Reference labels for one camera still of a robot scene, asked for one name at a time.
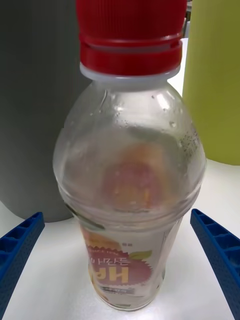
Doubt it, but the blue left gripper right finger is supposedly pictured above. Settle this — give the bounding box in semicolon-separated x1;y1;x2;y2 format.
189;208;240;320

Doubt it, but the grey plastic bin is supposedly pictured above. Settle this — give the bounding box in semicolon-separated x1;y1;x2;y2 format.
0;0;94;223

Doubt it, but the clear bottle with red cap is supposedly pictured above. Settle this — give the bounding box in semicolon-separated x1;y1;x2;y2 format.
52;0;208;311

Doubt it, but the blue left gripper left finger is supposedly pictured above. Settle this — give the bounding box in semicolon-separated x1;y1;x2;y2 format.
0;211;46;315

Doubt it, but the yellow-green plastic bin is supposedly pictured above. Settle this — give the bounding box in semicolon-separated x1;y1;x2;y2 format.
181;0;240;166

